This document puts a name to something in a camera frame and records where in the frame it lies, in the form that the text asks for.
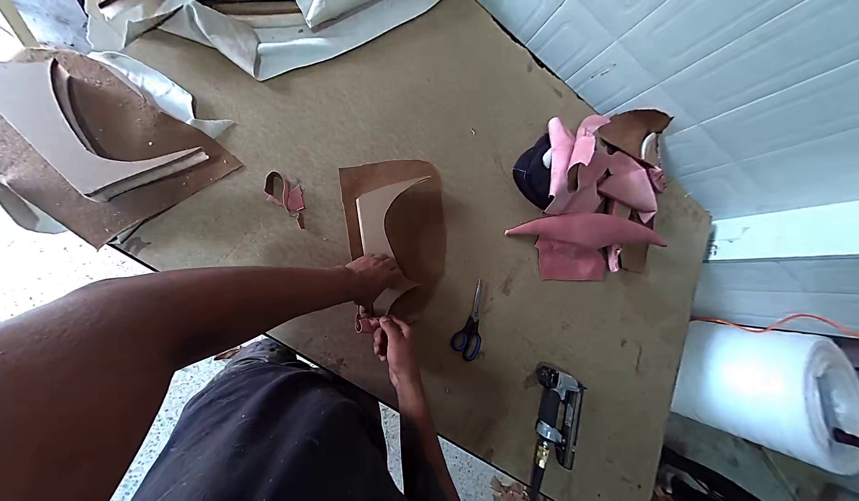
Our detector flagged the beige curved board piece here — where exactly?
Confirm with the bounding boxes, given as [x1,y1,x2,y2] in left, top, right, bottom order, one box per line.
[355,176,432,317]

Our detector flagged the looped pink leather scrap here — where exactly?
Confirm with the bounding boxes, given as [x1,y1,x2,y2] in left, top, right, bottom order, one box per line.
[264,171,306,231]

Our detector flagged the pile of leather scraps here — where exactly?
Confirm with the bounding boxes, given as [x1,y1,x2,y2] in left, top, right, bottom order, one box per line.
[505,109,674,283]

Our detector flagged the orange cable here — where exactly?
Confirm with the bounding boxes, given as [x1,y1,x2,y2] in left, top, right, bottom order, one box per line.
[690,313,859,346]

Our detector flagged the person's right forearm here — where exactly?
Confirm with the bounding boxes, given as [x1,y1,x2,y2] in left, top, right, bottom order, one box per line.
[393,376,461,501]

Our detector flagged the person's left hand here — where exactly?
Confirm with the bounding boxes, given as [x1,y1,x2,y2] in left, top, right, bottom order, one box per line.
[345,252,407,315]

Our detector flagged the brown and cream layered boards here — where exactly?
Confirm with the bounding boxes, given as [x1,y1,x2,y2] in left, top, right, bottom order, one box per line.
[97,0,312,29]

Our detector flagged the person's legs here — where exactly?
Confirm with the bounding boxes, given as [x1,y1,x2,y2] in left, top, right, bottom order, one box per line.
[130,338,408,501]

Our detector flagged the black air hose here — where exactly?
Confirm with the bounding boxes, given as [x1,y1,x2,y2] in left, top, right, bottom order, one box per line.
[528,438,552,501]

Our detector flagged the large white plastic roll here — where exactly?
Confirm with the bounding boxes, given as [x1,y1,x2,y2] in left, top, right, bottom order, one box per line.
[671,321,859,477]

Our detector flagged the person's left forearm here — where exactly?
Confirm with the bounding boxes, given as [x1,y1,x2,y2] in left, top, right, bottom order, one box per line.
[0,266,359,501]

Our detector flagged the thick beige curved boards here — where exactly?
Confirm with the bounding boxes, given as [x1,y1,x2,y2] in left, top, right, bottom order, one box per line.
[0,58,210,203]

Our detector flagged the large brown leather sheet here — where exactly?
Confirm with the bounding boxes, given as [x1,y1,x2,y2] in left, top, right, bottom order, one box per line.
[0,47,245,251]

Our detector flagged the scissors with blue-black handles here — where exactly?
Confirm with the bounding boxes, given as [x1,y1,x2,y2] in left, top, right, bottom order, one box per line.
[451,279,484,363]

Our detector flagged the navy blue cap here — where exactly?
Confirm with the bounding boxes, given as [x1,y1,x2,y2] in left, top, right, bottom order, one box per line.
[513,133,553,211]

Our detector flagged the brown rounded leather piece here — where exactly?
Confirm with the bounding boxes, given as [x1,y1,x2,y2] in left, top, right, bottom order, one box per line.
[339,160,447,321]

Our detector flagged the person's right hand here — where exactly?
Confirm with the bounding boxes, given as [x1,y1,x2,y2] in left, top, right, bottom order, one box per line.
[372,315,422,388]

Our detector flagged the whitish crumpled fabric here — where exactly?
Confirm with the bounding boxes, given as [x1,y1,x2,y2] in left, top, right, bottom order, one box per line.
[0,51,234,244]

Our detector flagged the long whitish fabric sheet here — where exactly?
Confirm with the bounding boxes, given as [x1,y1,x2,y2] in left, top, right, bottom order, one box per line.
[85,0,442,82]

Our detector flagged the black and silver staple gun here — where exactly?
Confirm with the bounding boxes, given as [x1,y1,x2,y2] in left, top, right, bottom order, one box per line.
[534,362,587,471]

